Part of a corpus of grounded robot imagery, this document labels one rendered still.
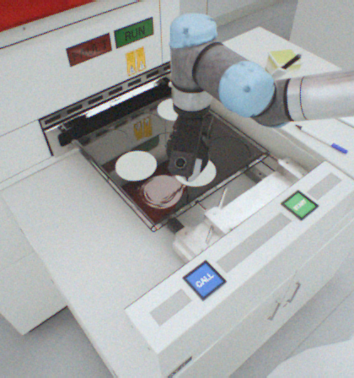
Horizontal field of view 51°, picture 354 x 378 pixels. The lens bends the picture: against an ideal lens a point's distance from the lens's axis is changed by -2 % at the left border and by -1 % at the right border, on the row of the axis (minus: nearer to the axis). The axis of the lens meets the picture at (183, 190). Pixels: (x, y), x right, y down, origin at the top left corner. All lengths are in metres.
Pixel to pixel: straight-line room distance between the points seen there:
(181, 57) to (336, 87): 0.24
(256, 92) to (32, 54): 0.54
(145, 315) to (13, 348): 1.17
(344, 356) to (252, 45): 0.90
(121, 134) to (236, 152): 0.31
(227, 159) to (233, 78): 0.41
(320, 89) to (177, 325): 0.44
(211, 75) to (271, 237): 0.33
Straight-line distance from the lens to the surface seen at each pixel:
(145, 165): 0.92
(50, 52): 0.93
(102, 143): 1.00
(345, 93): 0.63
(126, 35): 1.01
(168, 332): 0.64
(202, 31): 0.61
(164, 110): 1.08
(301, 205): 0.79
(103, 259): 0.87
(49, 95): 0.98
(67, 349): 1.70
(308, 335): 1.73
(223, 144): 0.98
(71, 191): 1.01
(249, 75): 0.55
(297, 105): 0.65
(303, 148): 0.93
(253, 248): 0.72
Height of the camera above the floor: 1.56
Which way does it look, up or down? 50 degrees down
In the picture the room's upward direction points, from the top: straight up
